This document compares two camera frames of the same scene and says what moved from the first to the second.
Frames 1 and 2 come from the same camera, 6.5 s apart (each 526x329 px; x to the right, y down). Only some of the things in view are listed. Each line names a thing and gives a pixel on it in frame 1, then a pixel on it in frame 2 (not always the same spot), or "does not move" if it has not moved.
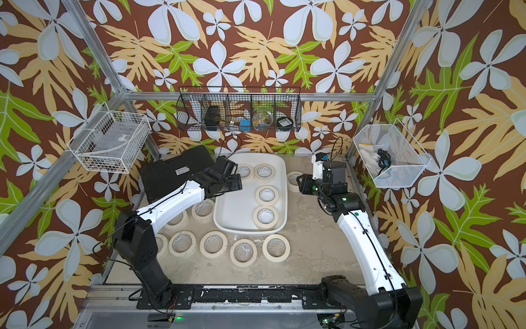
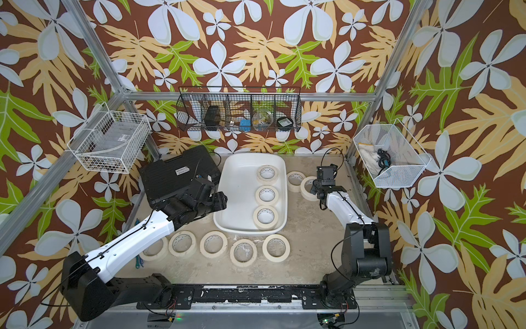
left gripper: (237, 182) to (220, 201)
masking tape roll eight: (292, 185) does not move
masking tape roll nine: (243, 253) does not move
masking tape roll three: (162, 243) does not move
